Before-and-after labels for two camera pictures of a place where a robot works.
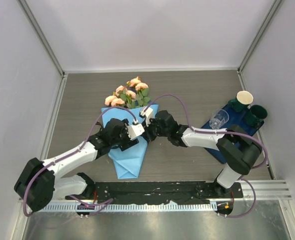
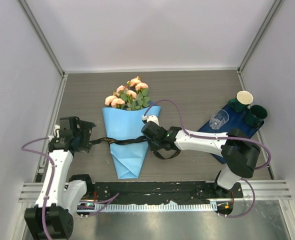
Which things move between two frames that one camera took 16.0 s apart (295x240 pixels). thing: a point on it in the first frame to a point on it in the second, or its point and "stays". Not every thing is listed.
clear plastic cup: (220, 117) stays
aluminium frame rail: (266, 189) stays
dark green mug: (256, 115) stays
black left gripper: (128, 141) to (86, 128)
